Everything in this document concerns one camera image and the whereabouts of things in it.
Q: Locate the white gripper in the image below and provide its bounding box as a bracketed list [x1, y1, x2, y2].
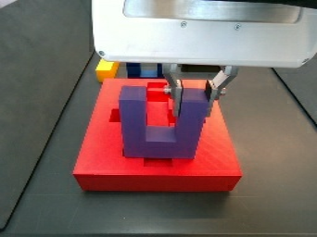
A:
[93, 0, 317, 117]

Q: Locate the purple U-shaped block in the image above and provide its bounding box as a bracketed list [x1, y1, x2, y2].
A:
[120, 86, 209, 158]

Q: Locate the black angled fixture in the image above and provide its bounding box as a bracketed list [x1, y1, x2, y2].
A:
[181, 64, 221, 72]

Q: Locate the blue U-shaped block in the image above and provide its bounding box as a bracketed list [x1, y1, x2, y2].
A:
[126, 63, 164, 79]

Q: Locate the yellow long bar block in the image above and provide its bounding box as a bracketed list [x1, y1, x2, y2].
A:
[96, 59, 120, 82]

